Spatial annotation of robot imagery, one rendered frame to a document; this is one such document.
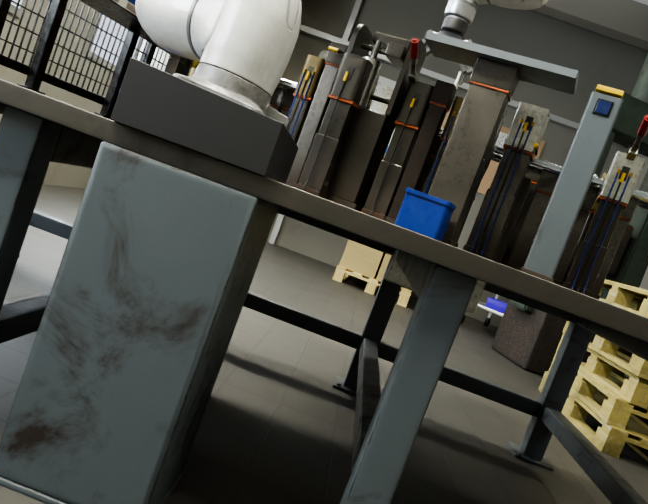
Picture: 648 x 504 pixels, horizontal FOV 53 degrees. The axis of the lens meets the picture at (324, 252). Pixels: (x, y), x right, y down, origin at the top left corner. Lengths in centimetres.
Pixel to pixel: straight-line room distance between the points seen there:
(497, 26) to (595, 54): 114
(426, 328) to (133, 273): 54
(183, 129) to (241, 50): 19
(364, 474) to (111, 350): 52
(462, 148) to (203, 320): 78
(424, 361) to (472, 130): 65
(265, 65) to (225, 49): 8
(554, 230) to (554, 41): 666
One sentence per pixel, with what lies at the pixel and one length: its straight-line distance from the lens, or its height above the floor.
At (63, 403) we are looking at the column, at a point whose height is 19.
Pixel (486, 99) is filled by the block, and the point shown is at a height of 106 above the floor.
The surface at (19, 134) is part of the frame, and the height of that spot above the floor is 62.
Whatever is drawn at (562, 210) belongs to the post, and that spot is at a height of 86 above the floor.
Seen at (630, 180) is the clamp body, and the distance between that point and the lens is 178.
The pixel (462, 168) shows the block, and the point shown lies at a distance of 163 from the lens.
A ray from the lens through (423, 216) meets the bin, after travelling 151.
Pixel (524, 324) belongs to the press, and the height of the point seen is 32.
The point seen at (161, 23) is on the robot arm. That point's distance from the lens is 144.
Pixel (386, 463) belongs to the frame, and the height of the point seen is 28.
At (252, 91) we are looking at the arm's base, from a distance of 128.
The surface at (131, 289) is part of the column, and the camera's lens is 123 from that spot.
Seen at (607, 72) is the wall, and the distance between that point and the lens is 828.
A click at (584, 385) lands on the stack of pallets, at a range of 413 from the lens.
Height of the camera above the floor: 70
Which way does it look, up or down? 4 degrees down
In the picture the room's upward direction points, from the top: 20 degrees clockwise
